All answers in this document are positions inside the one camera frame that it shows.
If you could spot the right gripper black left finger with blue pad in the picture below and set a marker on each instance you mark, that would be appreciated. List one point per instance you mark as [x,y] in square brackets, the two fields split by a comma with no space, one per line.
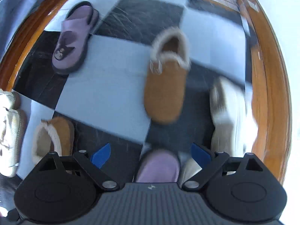
[77,172]

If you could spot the brown fur-lined slipper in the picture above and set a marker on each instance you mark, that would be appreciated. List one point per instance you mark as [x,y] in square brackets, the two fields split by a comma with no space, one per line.
[169,64]
[56,134]

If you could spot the white knit sneaker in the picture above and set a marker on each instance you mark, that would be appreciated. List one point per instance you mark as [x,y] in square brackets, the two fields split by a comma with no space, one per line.
[13,127]

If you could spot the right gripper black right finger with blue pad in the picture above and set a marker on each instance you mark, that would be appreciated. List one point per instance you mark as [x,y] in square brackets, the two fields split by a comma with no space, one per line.
[221,172]

